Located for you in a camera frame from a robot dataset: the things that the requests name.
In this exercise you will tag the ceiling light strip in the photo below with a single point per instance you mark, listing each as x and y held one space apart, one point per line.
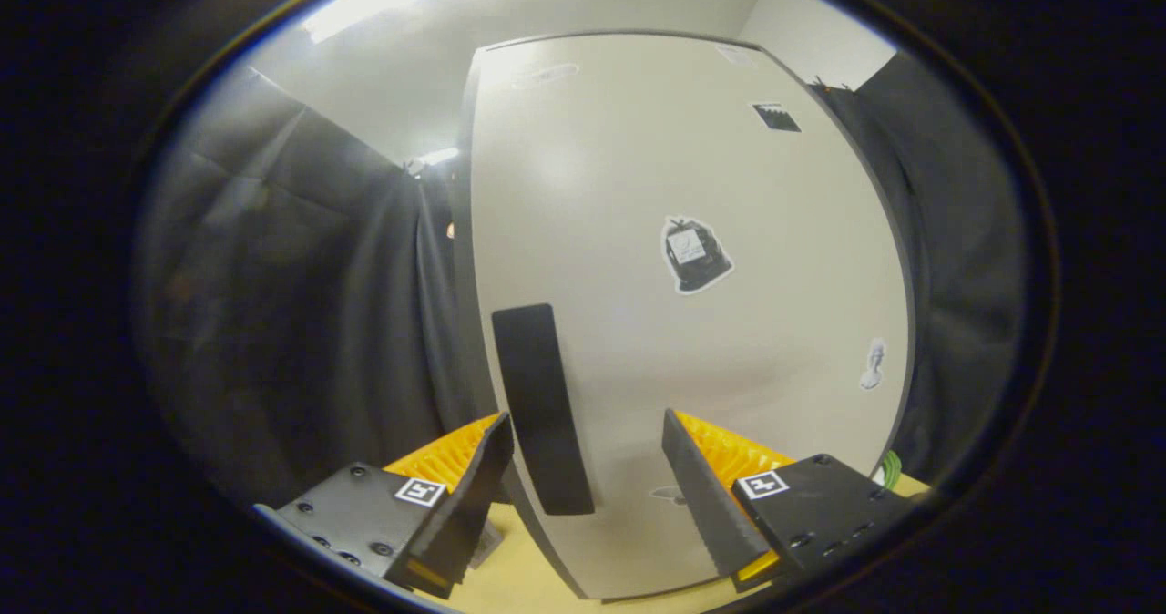
440 156

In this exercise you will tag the black backdrop cloth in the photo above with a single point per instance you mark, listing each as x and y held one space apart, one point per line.
301 322

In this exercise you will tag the white shoe cabinet door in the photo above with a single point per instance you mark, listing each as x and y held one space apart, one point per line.
638 158

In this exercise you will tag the green red striped object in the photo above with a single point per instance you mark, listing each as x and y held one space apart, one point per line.
891 470

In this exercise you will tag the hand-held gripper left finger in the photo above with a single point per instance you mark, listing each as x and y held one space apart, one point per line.
474 496

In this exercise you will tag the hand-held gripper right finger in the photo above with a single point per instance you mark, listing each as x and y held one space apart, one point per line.
706 496

